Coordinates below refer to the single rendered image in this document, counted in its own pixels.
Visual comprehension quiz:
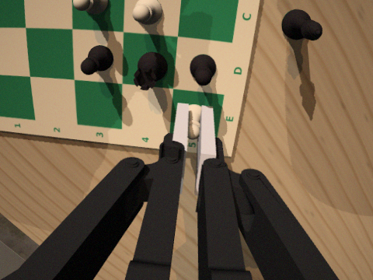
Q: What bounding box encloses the green and cream chessboard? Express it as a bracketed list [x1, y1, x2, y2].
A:
[0, 0, 260, 156]

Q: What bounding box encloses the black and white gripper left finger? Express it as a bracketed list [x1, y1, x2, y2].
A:
[1, 103, 189, 280]

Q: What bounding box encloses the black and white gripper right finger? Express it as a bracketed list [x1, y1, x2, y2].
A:
[195, 106, 339, 280]

